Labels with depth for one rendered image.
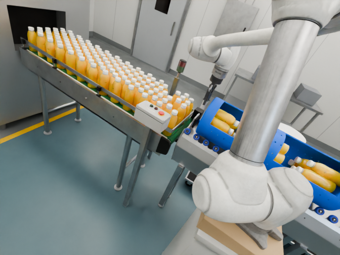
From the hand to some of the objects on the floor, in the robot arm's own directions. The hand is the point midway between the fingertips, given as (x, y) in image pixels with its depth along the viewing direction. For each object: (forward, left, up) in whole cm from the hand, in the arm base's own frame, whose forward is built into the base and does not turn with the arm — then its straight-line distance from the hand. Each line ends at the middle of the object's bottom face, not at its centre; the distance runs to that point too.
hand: (204, 104), depth 120 cm
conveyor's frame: (-11, +77, -123) cm, 145 cm away
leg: (-6, -16, -116) cm, 117 cm away
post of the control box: (-31, +8, -117) cm, 121 cm away
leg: (+6, -113, -108) cm, 156 cm away
